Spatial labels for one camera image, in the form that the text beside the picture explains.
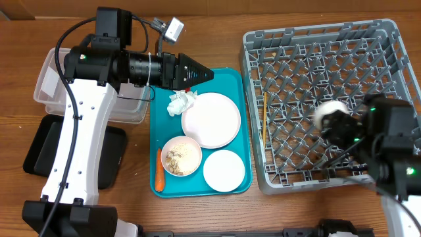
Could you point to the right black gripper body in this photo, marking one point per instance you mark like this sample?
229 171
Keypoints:
344 134

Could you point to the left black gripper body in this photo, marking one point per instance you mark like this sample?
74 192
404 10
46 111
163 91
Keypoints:
166 62

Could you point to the white cup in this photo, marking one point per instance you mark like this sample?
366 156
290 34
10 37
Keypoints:
327 108

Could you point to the large pink plate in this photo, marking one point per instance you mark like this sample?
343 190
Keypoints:
213 121

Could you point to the bowl with food scraps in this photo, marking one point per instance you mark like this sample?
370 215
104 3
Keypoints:
181 156

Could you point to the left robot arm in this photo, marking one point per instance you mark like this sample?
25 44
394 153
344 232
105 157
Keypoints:
92 74

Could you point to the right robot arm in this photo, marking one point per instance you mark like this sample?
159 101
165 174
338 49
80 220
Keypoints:
383 138

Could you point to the grey dishwasher rack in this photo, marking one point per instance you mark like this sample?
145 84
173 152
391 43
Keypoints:
302 67

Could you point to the crumpled white napkin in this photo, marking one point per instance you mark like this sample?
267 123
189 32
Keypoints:
180 102

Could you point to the clear plastic bin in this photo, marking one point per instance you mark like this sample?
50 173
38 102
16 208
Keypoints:
130 106

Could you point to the teal serving tray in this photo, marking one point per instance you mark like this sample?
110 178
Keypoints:
163 127

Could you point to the yellow chopstick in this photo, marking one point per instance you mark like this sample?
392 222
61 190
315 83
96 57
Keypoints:
264 121

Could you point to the small white plate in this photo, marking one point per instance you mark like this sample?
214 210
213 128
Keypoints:
224 171

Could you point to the orange carrot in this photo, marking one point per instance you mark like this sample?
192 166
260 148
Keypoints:
159 173

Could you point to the black plastic tray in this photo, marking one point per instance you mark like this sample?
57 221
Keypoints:
41 155

